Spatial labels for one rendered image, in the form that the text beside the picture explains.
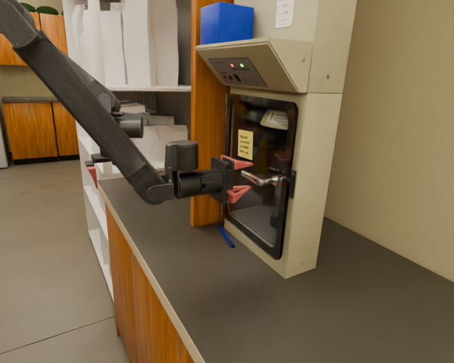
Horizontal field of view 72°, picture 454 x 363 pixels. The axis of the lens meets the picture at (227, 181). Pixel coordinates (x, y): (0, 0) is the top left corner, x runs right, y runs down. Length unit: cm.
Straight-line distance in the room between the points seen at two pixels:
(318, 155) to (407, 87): 41
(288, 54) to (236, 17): 22
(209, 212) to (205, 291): 36
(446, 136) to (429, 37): 27
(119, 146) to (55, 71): 17
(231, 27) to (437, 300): 83
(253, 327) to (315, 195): 34
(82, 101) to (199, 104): 43
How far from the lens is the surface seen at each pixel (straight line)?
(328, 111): 77
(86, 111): 65
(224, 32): 83
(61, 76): 65
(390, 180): 112
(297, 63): 69
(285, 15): 80
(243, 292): 81
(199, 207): 107
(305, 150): 75
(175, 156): 68
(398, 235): 115
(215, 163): 75
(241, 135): 89
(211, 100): 100
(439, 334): 86
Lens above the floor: 144
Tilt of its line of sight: 19 degrees down
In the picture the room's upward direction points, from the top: 3 degrees clockwise
